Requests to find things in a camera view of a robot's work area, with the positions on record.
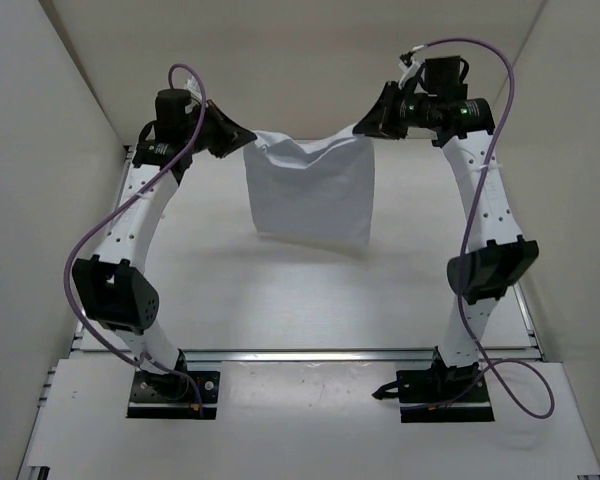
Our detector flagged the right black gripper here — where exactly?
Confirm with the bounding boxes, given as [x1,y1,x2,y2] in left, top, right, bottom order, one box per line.
[355,84,438,142]

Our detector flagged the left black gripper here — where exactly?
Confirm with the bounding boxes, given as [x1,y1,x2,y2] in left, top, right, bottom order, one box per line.
[187,95,258,154]

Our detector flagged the white skirt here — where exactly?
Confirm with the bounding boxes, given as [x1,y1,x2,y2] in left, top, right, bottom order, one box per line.
[243,126,375,248]

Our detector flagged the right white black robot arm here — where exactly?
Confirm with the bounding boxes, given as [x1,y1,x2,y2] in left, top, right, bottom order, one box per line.
[353,81,539,401]

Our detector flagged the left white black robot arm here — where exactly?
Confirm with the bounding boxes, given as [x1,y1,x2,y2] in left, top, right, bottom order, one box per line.
[71,89,256,398]

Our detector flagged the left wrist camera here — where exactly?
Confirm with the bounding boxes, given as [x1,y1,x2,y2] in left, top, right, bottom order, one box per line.
[154,88,201,143]

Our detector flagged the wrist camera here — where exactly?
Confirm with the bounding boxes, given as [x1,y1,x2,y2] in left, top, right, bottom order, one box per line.
[154,88,201,143]
[398,51,470,102]

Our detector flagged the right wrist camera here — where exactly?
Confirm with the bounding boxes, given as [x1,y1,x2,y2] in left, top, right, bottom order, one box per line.
[398,51,470,102]

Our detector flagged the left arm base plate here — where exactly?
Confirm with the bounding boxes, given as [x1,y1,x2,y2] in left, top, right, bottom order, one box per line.
[126,365,221,420]

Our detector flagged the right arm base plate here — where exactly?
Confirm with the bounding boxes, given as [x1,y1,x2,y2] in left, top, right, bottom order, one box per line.
[372,364,495,424]

